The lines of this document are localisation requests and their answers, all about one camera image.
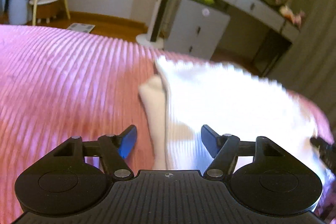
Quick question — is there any white ribbed knit sweater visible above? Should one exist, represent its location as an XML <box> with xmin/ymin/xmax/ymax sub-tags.
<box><xmin>138</xmin><ymin>56</ymin><xmax>333</xmax><ymax>178</ymax></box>

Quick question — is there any grey vanity dresser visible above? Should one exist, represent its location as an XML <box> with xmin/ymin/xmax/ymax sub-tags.
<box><xmin>215</xmin><ymin>0</ymin><xmax>300</xmax><ymax>76</ymax></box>

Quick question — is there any pink plush toy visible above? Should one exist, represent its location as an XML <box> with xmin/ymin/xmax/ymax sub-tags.
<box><xmin>279</xmin><ymin>6</ymin><xmax>306</xmax><ymax>28</ymax></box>

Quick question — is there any pink ribbed bedspread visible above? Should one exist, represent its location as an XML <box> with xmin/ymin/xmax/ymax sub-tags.
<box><xmin>1</xmin><ymin>25</ymin><xmax>335</xmax><ymax>223</ymax></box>

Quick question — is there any grey bedside cabinet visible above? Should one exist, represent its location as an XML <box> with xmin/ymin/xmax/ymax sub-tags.
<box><xmin>164</xmin><ymin>0</ymin><xmax>231</xmax><ymax>60</ymax></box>

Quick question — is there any white bathroom scale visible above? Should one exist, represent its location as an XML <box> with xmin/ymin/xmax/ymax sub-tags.
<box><xmin>67</xmin><ymin>23</ymin><xmax>95</xmax><ymax>34</ymax></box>

